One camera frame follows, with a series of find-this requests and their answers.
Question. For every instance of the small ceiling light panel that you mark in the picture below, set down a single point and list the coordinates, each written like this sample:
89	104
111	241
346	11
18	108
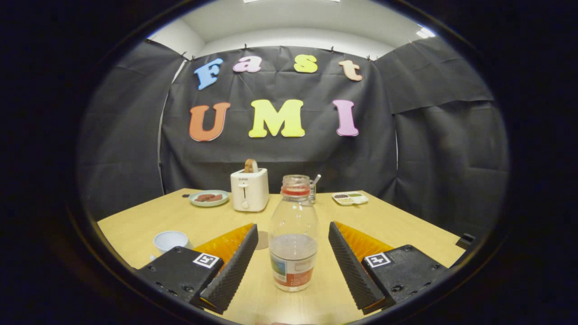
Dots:
425	33

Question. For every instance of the wooden table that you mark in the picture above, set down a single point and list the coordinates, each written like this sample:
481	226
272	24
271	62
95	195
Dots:
149	216

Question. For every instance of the clear plastic juice bottle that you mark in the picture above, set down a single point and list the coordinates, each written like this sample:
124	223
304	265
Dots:
293	243

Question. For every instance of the black table edge clamp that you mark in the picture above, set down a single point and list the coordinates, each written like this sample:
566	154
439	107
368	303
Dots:
465	240

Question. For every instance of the white divided sauce dish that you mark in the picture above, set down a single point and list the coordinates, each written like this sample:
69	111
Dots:
350	199

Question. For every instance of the pale green plate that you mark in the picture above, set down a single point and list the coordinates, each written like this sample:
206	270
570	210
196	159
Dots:
203	203

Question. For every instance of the toasted bread slice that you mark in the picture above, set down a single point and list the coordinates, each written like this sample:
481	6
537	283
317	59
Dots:
250	165

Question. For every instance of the round brown coaster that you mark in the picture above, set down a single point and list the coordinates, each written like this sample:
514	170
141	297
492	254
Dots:
263	240

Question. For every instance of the reddish brown meat piece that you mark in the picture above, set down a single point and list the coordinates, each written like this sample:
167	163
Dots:
201	198
216	197

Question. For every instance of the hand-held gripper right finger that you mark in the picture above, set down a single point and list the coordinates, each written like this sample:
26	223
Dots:
350	266

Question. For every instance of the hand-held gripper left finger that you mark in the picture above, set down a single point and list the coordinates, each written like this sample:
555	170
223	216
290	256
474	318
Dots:
232	271

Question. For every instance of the white toaster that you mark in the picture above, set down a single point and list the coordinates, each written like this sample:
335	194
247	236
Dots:
249	192

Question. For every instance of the light blue cup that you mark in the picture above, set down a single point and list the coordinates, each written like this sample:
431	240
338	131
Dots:
170	240

